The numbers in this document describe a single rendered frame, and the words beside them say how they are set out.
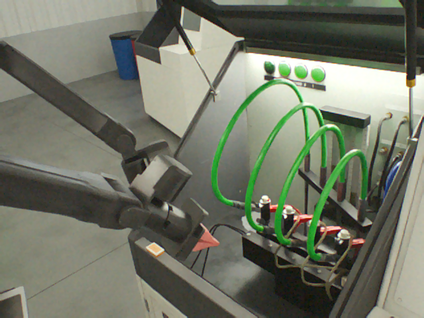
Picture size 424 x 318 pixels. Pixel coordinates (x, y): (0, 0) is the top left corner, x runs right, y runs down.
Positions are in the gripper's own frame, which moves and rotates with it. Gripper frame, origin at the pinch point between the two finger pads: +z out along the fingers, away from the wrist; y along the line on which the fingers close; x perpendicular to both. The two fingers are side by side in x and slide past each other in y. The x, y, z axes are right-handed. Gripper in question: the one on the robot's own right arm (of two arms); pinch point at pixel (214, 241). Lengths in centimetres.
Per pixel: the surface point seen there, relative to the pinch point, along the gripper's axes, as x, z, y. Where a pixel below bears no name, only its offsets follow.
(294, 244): 0.1, 21.8, 7.1
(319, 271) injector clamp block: -1.3, 34.8, 4.1
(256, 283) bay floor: 17.3, 40.5, -11.5
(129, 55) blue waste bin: 605, 169, 66
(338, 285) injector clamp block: -7.2, 35.3, 4.3
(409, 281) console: -20.9, 33.5, 14.8
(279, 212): -0.7, 10.3, 11.5
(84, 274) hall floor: 155, 69, -98
